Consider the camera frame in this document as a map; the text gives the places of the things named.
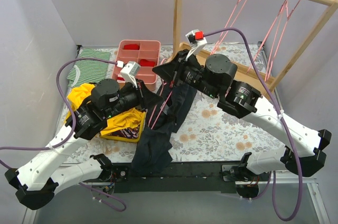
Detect pink compartment organizer tray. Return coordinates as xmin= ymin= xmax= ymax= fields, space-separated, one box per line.
xmin=116 ymin=40 xmax=161 ymax=90

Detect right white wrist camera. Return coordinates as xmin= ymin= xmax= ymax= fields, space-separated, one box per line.
xmin=185 ymin=29 xmax=207 ymax=56

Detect floral table mat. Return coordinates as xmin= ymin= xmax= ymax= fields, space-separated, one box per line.
xmin=50 ymin=43 xmax=293 ymax=163

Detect wooden clothes rack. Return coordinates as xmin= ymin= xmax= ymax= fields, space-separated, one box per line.
xmin=165 ymin=0 xmax=337 ymax=101

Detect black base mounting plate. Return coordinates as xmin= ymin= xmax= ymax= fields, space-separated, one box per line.
xmin=81 ymin=162 xmax=273 ymax=200

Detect red sock middle compartment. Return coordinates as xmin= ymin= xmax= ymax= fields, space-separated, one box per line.
xmin=139 ymin=59 xmax=156 ymax=67

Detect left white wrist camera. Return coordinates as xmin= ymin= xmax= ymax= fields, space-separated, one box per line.
xmin=120 ymin=61 xmax=140 ymax=88

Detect green striped shirt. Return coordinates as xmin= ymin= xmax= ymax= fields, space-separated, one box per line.
xmin=67 ymin=49 xmax=110 ymax=88

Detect yellow garment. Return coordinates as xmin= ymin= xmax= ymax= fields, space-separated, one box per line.
xmin=67 ymin=83 xmax=146 ymax=139

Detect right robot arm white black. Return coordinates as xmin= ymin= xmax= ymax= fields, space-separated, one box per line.
xmin=153 ymin=49 xmax=332 ymax=181

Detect patterned dark garment in tray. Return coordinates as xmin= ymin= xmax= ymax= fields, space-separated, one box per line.
xmin=109 ymin=126 xmax=140 ymax=139

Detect pink wire hanger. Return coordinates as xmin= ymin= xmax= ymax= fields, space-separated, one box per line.
xmin=264 ymin=0 xmax=301 ymax=82
xmin=147 ymin=59 xmax=176 ymax=131
xmin=211 ymin=0 xmax=248 ymax=55
xmin=246 ymin=0 xmax=296 ymax=73

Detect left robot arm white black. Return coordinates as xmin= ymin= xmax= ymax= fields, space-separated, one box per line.
xmin=5 ymin=79 xmax=163 ymax=210

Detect yellow plastic tray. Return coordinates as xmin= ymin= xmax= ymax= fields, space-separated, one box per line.
xmin=93 ymin=108 xmax=146 ymax=143

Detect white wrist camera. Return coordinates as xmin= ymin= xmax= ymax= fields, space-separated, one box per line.
xmin=185 ymin=29 xmax=207 ymax=56
xmin=120 ymin=61 xmax=140 ymax=88

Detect red sock upper compartment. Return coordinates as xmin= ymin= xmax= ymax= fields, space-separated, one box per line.
xmin=123 ymin=44 xmax=140 ymax=50

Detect dark navy shorts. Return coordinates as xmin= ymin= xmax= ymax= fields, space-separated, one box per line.
xmin=131 ymin=83 xmax=196 ymax=176

